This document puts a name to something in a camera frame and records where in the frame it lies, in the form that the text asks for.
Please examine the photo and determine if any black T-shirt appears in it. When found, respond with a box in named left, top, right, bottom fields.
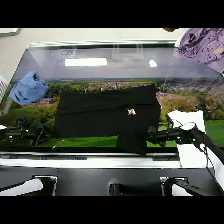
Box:
left=53, top=83, right=162, bottom=156

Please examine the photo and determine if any silver frame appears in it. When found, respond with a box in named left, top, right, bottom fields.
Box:
left=0, top=151, right=224, bottom=197

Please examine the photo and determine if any black cable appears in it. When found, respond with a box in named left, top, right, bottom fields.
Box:
left=203, top=144, right=222, bottom=183

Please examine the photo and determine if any purple garment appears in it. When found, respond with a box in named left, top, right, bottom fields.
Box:
left=173, top=27, right=224, bottom=74

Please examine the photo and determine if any blue garment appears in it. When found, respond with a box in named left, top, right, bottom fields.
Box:
left=8, top=69, right=50, bottom=107

